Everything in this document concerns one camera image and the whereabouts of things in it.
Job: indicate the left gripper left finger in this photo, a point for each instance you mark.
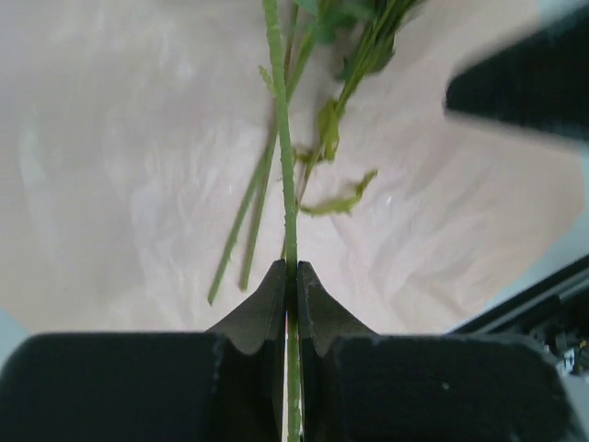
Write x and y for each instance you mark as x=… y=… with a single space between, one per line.
x=222 y=384

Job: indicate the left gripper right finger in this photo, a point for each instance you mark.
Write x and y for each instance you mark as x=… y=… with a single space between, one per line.
x=462 y=386

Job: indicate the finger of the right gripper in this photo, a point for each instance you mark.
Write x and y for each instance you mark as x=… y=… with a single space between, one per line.
x=539 y=82

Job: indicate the artificial rose bouquet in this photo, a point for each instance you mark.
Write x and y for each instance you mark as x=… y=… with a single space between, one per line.
x=313 y=23

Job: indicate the cream white rose stem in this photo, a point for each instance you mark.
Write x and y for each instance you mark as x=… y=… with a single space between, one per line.
x=293 y=408

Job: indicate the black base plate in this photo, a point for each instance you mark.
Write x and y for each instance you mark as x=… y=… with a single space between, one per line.
x=553 y=313

